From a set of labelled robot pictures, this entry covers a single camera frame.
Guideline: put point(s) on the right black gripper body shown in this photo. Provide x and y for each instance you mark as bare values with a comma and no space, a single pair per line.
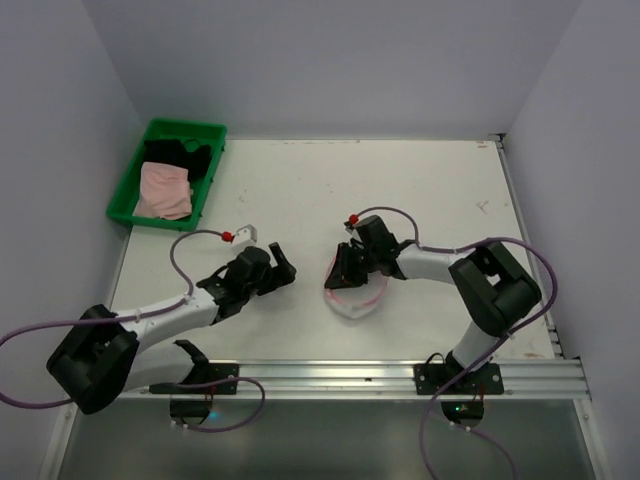
353,262

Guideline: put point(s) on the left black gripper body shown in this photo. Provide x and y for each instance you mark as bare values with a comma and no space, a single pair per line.
270,273

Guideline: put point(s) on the white mesh laundry bag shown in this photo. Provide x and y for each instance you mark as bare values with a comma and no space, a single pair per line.
356,303

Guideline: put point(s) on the pink bra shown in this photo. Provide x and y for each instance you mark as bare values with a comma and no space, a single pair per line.
164,192

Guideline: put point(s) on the black bra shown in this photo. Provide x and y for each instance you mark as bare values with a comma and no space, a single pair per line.
174,153

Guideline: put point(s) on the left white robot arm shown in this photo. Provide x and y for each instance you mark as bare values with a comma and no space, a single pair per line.
107,353

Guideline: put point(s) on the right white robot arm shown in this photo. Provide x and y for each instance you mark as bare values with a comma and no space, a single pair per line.
494,287

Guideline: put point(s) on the green plastic tray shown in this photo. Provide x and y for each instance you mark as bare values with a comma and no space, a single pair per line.
191,134

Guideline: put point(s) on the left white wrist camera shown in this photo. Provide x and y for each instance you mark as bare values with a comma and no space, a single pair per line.
244,237

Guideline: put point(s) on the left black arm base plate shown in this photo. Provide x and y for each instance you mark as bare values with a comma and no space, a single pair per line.
210,379

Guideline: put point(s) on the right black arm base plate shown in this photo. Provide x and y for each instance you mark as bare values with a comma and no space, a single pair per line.
430,376

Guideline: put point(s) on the aluminium mounting rail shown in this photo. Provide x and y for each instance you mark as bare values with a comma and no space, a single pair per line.
393,380

